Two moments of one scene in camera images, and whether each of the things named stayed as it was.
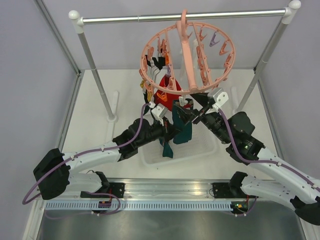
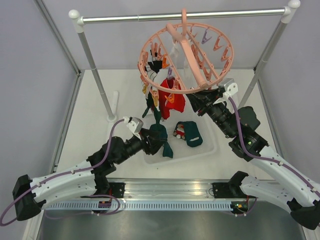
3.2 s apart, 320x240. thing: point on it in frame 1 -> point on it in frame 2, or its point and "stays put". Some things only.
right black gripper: (187, 115) -> (211, 95)
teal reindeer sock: (182, 132) -> (189, 131)
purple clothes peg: (212, 42) -> (205, 39)
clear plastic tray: (202, 146) stays put
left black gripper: (169, 131) -> (154, 143)
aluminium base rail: (137, 188) stays put
